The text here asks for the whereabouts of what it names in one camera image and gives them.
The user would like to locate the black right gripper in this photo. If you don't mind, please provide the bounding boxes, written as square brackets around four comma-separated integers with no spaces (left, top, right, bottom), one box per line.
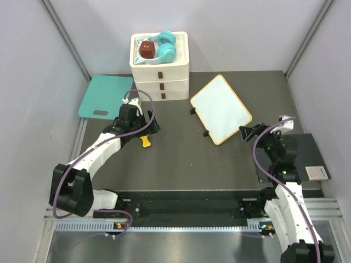
[239,123,284,164]

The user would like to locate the yellow bone-shaped eraser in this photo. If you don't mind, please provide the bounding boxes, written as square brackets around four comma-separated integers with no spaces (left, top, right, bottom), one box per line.
[140,135,151,148]

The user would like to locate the yellow-framed whiteboard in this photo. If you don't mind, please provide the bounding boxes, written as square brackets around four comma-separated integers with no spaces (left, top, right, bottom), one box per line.
[190,75,253,145]

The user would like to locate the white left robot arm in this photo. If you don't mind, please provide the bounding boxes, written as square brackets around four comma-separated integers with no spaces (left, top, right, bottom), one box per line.
[49,103,160,219]

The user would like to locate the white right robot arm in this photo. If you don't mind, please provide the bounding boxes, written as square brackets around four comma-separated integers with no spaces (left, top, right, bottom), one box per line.
[239,117,335,262]

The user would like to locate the white three-drawer storage box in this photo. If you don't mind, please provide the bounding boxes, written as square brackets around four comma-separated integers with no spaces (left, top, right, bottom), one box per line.
[129,31,190,101]

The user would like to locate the teal cutting board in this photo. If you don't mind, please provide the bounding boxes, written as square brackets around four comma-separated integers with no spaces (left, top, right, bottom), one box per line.
[78,75,133,120]

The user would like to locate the black notebook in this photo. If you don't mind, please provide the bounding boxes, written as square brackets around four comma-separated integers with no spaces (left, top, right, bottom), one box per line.
[256,134,331,182]

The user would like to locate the dark red cube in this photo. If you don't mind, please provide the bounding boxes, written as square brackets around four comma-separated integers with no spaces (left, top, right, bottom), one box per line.
[139,41,156,59]

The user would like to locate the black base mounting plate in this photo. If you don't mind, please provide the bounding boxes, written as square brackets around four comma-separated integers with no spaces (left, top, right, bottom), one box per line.
[92,199,275,220]

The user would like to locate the teal cat-ear headphones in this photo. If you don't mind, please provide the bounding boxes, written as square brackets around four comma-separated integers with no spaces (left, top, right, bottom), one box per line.
[134,31,177,65]

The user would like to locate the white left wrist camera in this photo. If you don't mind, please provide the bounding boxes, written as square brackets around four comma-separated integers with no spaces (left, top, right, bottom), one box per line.
[122,98,143,116]

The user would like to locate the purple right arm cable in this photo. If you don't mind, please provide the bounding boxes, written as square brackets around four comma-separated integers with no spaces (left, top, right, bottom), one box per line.
[252,116,323,263]

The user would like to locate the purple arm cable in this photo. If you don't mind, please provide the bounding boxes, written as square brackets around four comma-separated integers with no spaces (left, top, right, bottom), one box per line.
[52,89,156,239]
[252,116,323,263]

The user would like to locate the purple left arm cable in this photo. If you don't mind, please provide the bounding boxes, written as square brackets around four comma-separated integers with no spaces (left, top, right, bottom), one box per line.
[52,89,156,239]

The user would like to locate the grey slotted cable duct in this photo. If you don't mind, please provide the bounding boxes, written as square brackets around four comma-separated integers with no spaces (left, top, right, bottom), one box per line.
[55,221,262,232]

